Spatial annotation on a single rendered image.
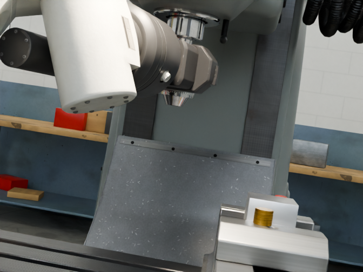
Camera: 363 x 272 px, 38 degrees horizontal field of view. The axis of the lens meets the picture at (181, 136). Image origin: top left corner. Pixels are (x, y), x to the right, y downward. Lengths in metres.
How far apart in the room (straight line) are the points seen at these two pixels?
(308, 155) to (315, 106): 0.68
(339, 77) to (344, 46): 0.29
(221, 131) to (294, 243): 0.47
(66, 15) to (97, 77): 0.06
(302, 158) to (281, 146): 3.32
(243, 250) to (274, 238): 0.04
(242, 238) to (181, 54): 0.22
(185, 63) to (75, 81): 0.18
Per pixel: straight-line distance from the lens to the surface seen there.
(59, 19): 0.46
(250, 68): 1.05
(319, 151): 4.37
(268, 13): 0.80
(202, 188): 1.02
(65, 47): 0.45
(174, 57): 0.55
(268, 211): 0.63
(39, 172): 5.29
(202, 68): 0.61
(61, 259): 0.77
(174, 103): 0.67
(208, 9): 0.64
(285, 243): 0.61
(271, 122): 1.04
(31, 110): 5.29
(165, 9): 0.66
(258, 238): 0.61
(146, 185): 1.03
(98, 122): 4.56
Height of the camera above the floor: 1.19
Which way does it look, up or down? 3 degrees down
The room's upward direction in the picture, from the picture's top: 8 degrees clockwise
